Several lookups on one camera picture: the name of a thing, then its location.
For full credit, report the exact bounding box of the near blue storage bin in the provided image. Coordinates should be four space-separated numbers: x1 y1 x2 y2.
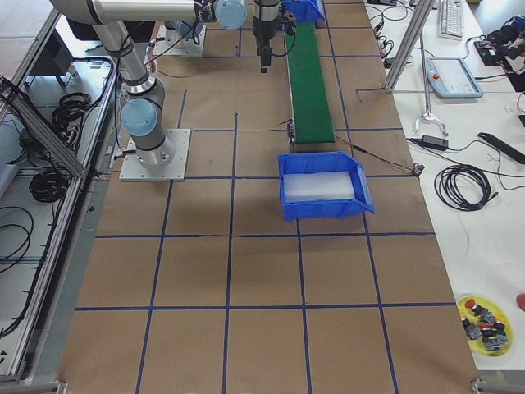
278 151 375 221

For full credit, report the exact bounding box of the green conveyor belt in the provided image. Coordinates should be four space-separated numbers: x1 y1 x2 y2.
285 22 336 144

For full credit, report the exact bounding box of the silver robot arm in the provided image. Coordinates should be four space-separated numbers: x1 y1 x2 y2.
164 21 203 44
53 1 248 167

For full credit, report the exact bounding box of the white foam pad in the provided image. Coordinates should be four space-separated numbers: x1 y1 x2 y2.
284 172 355 202

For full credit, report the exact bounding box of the blue storage bin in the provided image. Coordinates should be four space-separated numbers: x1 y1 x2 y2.
282 0 325 22
278 151 375 221

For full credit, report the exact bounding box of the white keyboard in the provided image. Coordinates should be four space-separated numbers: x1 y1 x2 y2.
437 0 464 40

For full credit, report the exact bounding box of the black power adapter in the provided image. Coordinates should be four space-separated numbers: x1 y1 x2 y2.
421 135 449 151

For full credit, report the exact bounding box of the black flat bar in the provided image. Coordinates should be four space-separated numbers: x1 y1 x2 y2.
477 132 525 164

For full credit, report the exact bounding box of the teach pendant tablet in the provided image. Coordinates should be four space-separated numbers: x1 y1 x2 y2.
425 57 484 99

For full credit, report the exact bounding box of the aluminium frame post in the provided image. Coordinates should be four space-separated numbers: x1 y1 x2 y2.
384 0 433 93

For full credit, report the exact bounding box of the coiled black cable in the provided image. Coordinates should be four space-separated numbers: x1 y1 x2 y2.
433 164 500 213

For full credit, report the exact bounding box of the white claw grabber tool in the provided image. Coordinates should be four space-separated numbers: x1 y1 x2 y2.
415 34 449 137

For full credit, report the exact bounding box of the yellow plate of buttons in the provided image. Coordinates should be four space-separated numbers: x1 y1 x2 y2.
456 295 514 357

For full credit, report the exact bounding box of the far blue storage bin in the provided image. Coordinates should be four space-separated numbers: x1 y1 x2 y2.
282 0 325 22

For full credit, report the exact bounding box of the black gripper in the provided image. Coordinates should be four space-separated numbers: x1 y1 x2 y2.
253 0 296 74

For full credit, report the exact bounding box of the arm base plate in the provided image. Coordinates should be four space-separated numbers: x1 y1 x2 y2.
151 25 206 57
119 129 191 181

